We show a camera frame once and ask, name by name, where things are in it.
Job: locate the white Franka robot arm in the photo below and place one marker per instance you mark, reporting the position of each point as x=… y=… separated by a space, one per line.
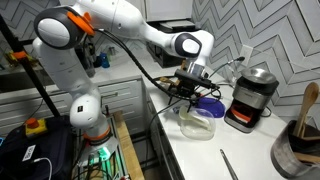
x=66 y=66

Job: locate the pale wooden spoon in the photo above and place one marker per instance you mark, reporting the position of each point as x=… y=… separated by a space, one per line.
x=308 y=100

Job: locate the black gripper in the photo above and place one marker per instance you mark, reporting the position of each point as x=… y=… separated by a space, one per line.
x=190 y=85

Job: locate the orange clamp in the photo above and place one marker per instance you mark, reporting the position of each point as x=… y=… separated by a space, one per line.
x=19 y=55

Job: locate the long wooden spoon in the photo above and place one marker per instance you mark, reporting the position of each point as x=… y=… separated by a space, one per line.
x=166 y=80

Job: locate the white wall outlet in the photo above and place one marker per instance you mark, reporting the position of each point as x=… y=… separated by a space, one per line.
x=246 y=55

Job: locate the black pen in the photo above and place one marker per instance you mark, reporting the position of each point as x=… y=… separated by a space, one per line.
x=229 y=165

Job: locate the grey utensil holder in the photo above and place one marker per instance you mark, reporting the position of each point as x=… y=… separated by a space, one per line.
x=283 y=153

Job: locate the black microwave oven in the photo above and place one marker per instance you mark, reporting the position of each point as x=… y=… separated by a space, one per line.
x=163 y=55

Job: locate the steel coffee machine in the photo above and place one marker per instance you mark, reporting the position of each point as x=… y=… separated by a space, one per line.
x=250 y=100

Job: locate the black stand pole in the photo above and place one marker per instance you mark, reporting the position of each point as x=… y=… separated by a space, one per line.
x=30 y=71

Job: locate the large clear bowl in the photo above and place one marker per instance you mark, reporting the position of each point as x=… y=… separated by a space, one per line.
x=200 y=131

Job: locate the black bag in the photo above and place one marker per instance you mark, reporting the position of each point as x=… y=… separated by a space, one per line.
x=50 y=150

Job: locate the wooden board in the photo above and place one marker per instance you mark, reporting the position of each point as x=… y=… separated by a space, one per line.
x=128 y=150

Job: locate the yellow emergency stop box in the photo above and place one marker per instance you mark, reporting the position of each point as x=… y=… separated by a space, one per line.
x=35 y=127

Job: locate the blue bottle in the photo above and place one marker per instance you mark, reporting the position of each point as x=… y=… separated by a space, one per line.
x=105 y=61

